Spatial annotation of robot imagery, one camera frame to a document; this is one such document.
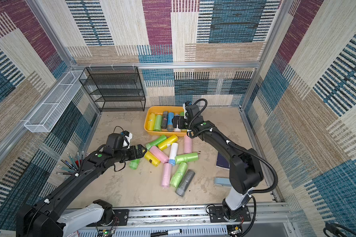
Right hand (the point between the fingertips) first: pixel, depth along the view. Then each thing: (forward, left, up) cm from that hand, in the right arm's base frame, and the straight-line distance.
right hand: (181, 122), depth 88 cm
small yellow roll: (-16, +18, -15) cm, 28 cm away
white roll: (+6, +3, -16) cm, 17 cm away
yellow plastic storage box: (+25, +17, -14) cm, 34 cm away
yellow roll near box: (-1, +6, -16) cm, 17 cm away
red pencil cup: (-24, +59, -7) cm, 64 cm away
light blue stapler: (-29, -23, -17) cm, 41 cm away
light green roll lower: (-23, +1, -16) cm, 28 cm away
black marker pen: (-51, +8, -19) cm, 55 cm away
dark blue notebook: (-18, -24, -16) cm, 34 cm away
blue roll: (+10, +8, -16) cm, 21 cm away
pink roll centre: (-12, +14, -17) cm, 25 cm away
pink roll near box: (-6, -4, -16) cm, 18 cm away
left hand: (-17, +22, -4) cm, 28 cm away
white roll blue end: (-12, +5, -16) cm, 20 cm away
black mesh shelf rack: (+32, +47, +1) cm, 57 cm away
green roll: (+11, +17, -14) cm, 25 cm away
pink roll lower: (-25, +9, -17) cm, 31 cm away
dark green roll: (-19, +28, -15) cm, 37 cm away
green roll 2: (-3, +17, -16) cm, 24 cm away
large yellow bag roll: (+12, +22, -14) cm, 29 cm away
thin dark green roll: (+23, -1, -17) cm, 29 cm away
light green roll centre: (-15, -3, -15) cm, 21 cm away
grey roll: (-30, -1, -16) cm, 34 cm away
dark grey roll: (+14, +12, -14) cm, 23 cm away
